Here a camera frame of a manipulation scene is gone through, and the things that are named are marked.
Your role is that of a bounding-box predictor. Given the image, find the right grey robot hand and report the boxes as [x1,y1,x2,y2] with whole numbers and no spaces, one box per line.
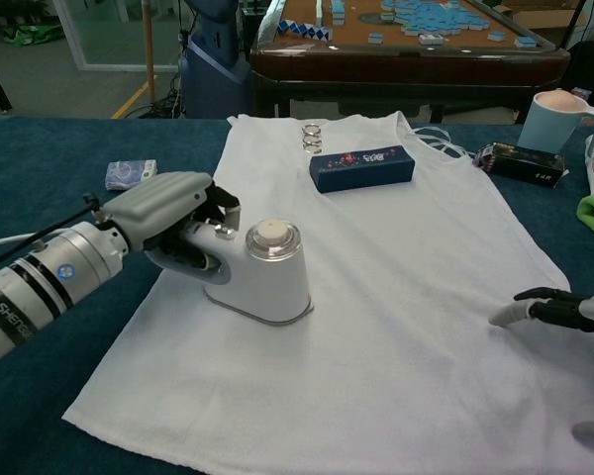
[489,286,594,449]

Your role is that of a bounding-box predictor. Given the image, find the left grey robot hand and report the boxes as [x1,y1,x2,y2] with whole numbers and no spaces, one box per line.
[101,170,242,271]

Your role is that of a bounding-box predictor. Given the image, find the white garment steamer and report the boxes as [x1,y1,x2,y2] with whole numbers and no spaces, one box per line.
[146,217,316,328]

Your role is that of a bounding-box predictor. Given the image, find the white sleeveless top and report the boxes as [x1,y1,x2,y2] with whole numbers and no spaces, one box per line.
[61,111,594,475]

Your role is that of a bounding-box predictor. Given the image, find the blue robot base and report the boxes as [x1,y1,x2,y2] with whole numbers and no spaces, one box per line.
[177,0,251,119]

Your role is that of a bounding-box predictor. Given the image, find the blue tissue packet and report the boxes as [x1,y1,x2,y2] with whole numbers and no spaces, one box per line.
[104,158,158,192]

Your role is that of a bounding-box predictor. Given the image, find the white framed glass door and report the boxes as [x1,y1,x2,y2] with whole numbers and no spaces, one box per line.
[53,0,182,73]

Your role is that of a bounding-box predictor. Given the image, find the wooden pole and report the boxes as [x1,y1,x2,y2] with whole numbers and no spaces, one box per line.
[142,0,157,104]

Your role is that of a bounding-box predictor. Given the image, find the black rectangular carton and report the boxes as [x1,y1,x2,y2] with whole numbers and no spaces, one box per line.
[474,142,570,190]

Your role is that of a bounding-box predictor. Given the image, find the silver linked metal rings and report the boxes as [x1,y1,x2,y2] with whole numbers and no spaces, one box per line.
[299,121,327,152]

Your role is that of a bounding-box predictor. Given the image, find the dark blue rectangular box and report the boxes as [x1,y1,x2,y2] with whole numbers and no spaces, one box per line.
[309,145,417,195]

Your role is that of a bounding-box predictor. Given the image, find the green bag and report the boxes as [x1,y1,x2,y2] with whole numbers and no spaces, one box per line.
[2,24,63,48]

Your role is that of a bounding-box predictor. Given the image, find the blue white snake puzzle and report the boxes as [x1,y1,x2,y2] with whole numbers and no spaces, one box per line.
[275,18,334,42]

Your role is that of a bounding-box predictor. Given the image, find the thin white ribbon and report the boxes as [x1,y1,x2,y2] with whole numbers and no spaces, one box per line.
[413,126,476,162]

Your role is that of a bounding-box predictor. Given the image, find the black bag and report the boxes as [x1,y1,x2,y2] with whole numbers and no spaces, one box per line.
[568,42,594,108]

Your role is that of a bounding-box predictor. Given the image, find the dark teal table cover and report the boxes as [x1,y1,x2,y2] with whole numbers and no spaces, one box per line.
[0,116,594,475]

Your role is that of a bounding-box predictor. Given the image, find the brown mahjong table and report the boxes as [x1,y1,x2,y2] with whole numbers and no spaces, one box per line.
[249,0,573,125]

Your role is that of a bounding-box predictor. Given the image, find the cardboard box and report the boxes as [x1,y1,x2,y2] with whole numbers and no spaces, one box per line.
[494,0,588,34]

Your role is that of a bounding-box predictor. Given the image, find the black floor cable bundle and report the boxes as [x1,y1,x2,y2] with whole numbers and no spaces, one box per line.
[138,91,185,119]

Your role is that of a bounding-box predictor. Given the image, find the white power cord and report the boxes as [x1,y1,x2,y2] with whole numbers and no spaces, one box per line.
[0,228,50,251]

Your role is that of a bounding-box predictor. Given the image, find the light blue mug white handle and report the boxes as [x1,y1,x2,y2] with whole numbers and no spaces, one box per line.
[517,90,594,155]

